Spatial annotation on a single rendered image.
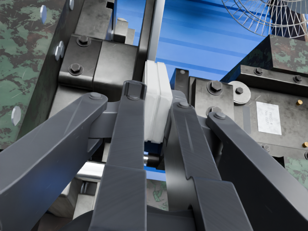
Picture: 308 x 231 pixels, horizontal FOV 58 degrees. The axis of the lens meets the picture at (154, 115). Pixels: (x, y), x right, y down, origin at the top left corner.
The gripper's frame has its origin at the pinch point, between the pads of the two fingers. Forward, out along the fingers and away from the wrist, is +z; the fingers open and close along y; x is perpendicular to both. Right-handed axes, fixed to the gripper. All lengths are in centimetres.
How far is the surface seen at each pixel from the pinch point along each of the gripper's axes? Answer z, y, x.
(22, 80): 18.0, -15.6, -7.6
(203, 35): 220, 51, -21
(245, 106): 37.1, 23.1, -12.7
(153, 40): 9.7, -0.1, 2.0
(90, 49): 30.9, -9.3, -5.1
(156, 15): 10.0, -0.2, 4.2
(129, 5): 232, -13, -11
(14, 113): 10.9, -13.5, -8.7
